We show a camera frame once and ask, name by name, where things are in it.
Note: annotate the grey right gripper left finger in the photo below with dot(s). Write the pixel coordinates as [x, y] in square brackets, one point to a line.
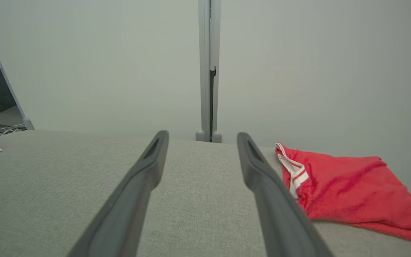
[127, 214]

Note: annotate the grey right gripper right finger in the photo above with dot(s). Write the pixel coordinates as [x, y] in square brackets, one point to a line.
[280, 221]

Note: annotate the red number 23 jersey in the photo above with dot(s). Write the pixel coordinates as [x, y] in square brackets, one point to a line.
[351, 192]

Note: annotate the grey partition end post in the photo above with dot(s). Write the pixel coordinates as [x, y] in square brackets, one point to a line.
[29, 124]

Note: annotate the grey partition joint post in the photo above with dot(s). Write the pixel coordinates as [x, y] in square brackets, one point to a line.
[204, 71]

